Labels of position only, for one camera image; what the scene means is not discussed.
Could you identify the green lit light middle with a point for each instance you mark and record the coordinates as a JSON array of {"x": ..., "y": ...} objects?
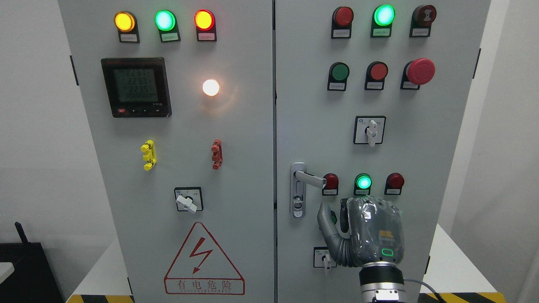
[{"x": 362, "y": 185}]

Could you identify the green push button lower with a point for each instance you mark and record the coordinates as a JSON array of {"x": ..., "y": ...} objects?
[{"x": 333, "y": 217}]

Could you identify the black red buzzer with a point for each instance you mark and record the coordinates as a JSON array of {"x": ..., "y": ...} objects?
[{"x": 421, "y": 21}]

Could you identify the grey left cabinet door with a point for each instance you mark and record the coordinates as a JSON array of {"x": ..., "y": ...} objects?
[{"x": 238, "y": 197}]

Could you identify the grey cabinet door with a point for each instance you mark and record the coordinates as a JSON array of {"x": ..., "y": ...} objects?
[
  {"x": 238, "y": 197},
  {"x": 316, "y": 126}
]

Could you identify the yellow indicator light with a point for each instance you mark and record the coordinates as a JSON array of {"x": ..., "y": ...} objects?
[{"x": 126, "y": 25}]

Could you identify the black digital power meter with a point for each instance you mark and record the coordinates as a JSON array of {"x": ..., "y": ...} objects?
[{"x": 137, "y": 87}]

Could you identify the white lit indicator light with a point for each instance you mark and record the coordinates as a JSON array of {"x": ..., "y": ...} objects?
[{"x": 211, "y": 87}]

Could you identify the red electric hazard sticker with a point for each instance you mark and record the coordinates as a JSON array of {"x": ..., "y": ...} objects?
[{"x": 201, "y": 267}]

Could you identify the white rotary switch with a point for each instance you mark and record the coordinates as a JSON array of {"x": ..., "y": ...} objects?
[
  {"x": 369, "y": 130},
  {"x": 321, "y": 258}
]

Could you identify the red terminal connector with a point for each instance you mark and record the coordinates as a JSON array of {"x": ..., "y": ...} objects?
[{"x": 217, "y": 156}]

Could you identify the green push button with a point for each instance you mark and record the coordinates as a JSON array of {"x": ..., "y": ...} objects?
[
  {"x": 333, "y": 217},
  {"x": 338, "y": 77}
]

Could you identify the red indicator light top right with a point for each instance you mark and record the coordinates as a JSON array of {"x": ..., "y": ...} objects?
[{"x": 341, "y": 23}]

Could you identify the white rotary switch upper right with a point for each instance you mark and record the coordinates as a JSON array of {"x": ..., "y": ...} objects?
[{"x": 369, "y": 130}]

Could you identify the silver swing door handle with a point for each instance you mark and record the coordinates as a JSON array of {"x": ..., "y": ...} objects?
[{"x": 299, "y": 178}]

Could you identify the green lit light top right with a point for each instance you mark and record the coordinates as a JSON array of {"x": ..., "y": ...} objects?
[{"x": 382, "y": 20}]

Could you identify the red lit indicator light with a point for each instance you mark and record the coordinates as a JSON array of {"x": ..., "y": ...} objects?
[{"x": 205, "y": 24}]

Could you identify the white rotary switch left door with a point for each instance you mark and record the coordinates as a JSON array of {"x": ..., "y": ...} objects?
[{"x": 189, "y": 199}]

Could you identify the green push button upper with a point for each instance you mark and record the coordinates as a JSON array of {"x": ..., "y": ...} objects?
[{"x": 338, "y": 77}]

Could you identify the red emergency stop button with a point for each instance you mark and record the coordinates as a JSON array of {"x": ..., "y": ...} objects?
[{"x": 416, "y": 73}]

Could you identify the yellow terminal connector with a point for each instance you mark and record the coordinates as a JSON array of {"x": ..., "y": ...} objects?
[{"x": 149, "y": 155}]

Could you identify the green lit light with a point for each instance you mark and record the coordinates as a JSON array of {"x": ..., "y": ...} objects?
[
  {"x": 382, "y": 20},
  {"x": 362, "y": 185}
]

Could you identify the red push button upper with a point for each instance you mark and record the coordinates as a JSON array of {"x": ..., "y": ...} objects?
[{"x": 375, "y": 76}]

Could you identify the black box with antenna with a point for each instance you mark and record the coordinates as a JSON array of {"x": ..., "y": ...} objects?
[{"x": 32, "y": 280}]

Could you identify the white rotary switch lower right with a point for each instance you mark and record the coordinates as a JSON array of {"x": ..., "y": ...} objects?
[{"x": 321, "y": 258}]

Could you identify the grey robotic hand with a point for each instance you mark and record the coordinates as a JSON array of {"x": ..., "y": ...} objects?
[{"x": 375, "y": 232}]

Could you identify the red indicator light middle left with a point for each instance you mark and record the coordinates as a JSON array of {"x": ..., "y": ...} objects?
[{"x": 332, "y": 185}]

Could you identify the green indicator light top left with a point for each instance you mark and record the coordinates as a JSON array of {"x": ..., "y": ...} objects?
[{"x": 167, "y": 26}]

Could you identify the red indicator light middle right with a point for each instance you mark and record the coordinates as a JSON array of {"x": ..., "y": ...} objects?
[{"x": 394, "y": 184}]

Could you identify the grey right cabinet door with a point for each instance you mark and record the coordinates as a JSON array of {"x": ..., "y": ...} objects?
[{"x": 316, "y": 126}]

